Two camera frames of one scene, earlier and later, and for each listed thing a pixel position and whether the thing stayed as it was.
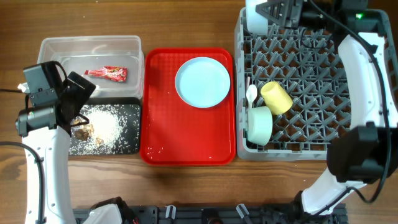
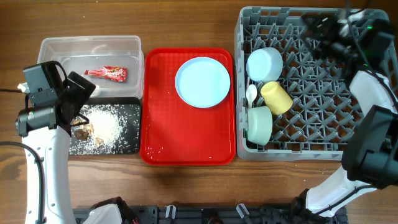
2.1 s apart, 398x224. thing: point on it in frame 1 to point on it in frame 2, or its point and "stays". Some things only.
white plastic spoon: (251, 94) stays
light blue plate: (203, 82) stays
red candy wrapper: (114, 73) stays
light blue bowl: (256, 23) to (265, 65)
